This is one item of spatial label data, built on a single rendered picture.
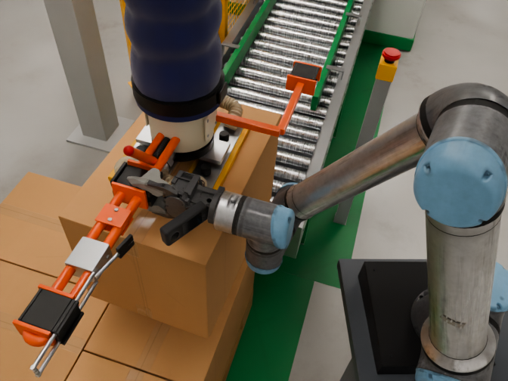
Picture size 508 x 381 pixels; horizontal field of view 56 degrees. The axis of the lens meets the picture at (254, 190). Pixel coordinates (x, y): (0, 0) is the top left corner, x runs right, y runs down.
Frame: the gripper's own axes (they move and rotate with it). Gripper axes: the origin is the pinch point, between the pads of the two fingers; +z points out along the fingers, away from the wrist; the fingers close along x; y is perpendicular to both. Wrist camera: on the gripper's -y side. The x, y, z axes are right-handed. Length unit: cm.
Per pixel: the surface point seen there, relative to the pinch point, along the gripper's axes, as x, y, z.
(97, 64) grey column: -70, 123, 93
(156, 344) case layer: -66, -8, -2
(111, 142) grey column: -119, 116, 90
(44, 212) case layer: -66, 26, 60
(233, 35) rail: -61, 164, 31
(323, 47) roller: -66, 179, -17
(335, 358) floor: -120, 30, -63
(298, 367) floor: -120, 21, -49
